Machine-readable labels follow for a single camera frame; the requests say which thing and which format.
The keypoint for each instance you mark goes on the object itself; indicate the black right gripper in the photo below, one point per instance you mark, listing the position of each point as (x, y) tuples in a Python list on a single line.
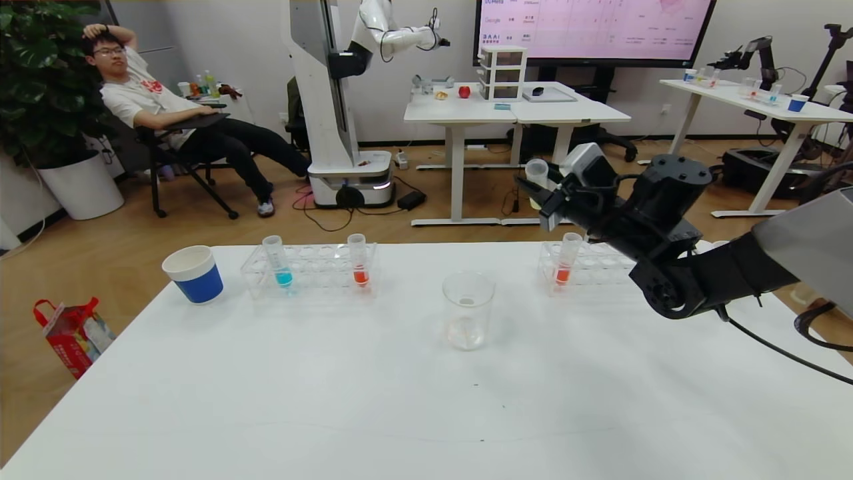
[(552, 205)]

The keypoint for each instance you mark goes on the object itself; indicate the clear graduated plastic test tube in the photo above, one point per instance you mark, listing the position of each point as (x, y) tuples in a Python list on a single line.
[(360, 274), (536, 170)]

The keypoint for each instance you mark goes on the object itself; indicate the black background robot arm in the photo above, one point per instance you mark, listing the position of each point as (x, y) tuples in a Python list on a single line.
[(746, 56)]

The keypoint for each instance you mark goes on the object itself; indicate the black wheeled robot base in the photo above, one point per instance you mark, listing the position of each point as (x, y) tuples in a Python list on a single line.
[(766, 174)]

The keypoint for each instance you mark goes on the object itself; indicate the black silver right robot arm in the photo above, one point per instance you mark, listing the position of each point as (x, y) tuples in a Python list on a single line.
[(693, 273)]

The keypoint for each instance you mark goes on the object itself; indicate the test tube with red liquid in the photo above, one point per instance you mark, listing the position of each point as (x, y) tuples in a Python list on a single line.
[(563, 273)]

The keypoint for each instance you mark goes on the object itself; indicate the clear acrylic test tube rack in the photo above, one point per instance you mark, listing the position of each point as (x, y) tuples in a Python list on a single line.
[(600, 266), (320, 274)]

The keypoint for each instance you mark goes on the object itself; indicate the clear glass beaker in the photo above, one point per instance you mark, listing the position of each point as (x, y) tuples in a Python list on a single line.
[(468, 326)]

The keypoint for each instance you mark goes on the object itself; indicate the test tube with blue liquid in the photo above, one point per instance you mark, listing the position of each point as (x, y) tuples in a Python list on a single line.
[(283, 276)]

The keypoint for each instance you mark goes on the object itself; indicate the black display stand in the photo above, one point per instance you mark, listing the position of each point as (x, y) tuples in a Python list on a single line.
[(593, 136)]

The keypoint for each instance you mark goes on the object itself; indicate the white standing desk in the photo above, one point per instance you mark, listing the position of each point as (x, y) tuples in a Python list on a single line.
[(573, 114), (460, 110)]

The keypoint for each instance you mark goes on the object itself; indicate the grey flat tray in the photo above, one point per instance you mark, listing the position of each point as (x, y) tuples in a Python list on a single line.
[(548, 96)]

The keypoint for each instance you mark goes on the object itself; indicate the black power adapter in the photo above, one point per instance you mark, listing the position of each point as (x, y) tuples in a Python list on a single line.
[(411, 200)]

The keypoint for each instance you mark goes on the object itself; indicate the white drawer organiser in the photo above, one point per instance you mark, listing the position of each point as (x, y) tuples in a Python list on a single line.
[(502, 74)]

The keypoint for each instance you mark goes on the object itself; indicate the white power strip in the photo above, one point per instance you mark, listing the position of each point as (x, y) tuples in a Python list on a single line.
[(400, 160)]

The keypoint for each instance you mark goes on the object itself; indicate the grey desk container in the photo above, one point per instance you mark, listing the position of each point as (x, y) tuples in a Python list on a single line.
[(433, 83)]

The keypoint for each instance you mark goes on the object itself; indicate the blue white paper cup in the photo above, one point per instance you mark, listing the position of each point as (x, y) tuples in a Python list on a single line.
[(198, 286), (714, 245)]

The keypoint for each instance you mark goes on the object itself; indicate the long white lab desk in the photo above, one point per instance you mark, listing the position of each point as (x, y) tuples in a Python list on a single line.
[(766, 106)]

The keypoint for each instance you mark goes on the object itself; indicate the black tripod stand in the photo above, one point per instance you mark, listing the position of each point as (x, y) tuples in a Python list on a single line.
[(830, 53)]

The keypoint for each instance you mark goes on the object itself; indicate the green drink bottle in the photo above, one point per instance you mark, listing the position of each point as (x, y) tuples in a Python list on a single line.
[(212, 85)]

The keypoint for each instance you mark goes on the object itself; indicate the black laptop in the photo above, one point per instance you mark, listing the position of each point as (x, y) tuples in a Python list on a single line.
[(200, 121)]

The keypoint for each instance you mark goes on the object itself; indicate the small white cup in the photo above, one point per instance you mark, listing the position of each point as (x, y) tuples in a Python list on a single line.
[(185, 90)]

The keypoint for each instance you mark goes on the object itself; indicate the black office chair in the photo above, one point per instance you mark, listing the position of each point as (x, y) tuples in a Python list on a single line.
[(166, 143)]

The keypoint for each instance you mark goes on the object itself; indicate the seated person in white t-shirt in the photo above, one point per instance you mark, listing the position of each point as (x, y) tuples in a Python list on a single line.
[(153, 100)]

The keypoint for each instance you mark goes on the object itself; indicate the white plant pot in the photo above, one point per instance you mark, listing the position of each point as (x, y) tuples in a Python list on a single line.
[(83, 186)]

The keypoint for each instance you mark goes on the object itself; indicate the red gift bag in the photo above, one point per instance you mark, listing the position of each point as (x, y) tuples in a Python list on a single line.
[(73, 340)]

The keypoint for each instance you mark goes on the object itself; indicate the large green leafy plant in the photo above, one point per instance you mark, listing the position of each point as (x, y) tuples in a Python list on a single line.
[(40, 80)]

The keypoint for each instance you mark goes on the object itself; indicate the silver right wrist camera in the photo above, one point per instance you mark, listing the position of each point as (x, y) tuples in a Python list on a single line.
[(586, 163)]

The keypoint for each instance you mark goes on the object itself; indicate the large wall display screen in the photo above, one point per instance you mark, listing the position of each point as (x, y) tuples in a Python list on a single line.
[(600, 33)]

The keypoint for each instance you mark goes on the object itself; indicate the white pedestal robot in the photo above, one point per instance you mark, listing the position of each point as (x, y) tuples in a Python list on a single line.
[(326, 133)]

